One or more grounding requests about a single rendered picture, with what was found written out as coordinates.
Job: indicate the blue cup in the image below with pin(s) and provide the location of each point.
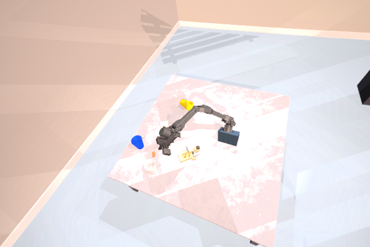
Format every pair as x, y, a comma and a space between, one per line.
137, 141

